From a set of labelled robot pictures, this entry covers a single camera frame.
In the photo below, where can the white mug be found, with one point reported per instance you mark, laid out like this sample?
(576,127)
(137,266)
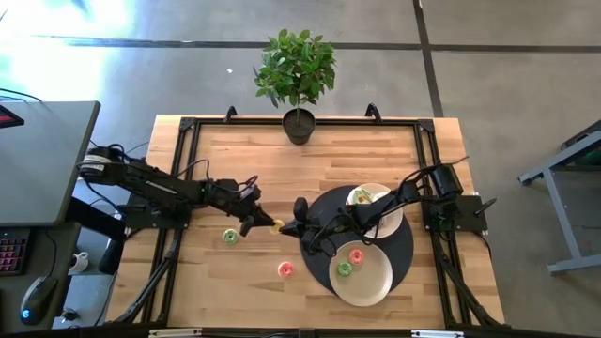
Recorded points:
(80,263)

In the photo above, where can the white round plate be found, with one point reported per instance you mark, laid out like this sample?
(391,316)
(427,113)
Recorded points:
(371,286)
(392,225)

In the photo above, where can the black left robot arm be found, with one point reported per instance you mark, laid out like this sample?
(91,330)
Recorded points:
(155,185)

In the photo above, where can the black computer mouse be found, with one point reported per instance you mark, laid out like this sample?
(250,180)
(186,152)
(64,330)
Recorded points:
(37,300)

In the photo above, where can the black flat device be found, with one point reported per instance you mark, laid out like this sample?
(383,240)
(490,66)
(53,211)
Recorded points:
(8,118)

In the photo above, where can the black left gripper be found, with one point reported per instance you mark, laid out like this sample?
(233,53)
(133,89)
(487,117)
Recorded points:
(241,199)

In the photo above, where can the black aluminium table frame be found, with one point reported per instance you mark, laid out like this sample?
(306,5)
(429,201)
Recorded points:
(235,122)

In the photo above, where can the small pink donut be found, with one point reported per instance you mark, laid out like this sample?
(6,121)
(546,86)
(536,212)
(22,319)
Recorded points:
(351,256)
(280,270)

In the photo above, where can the small green donut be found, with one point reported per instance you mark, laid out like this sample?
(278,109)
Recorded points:
(225,237)
(340,269)

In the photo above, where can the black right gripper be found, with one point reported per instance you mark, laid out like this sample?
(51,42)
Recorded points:
(314,232)

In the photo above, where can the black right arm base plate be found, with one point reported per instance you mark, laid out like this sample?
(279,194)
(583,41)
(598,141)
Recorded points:
(465,220)

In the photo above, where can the grey metal table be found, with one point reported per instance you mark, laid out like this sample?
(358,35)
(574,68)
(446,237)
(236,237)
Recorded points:
(570,265)

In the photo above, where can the large green white donut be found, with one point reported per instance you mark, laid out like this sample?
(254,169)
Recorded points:
(358,198)

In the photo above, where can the black keyboard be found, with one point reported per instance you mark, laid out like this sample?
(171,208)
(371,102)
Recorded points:
(13,253)

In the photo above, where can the silver metal bracket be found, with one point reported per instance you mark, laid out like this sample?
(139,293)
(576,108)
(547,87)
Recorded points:
(436,334)
(174,333)

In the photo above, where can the small yellow donut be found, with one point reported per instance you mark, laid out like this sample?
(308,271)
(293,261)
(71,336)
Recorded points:
(274,231)

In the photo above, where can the dark round woven placemat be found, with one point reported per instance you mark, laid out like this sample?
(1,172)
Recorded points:
(404,253)

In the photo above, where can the green potted plant black pot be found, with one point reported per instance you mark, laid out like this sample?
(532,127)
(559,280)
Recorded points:
(296,70)

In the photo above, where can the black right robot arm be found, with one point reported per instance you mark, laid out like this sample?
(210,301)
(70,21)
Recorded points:
(375,209)

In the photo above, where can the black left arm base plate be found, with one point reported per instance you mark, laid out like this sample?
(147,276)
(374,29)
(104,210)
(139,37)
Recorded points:
(150,219)

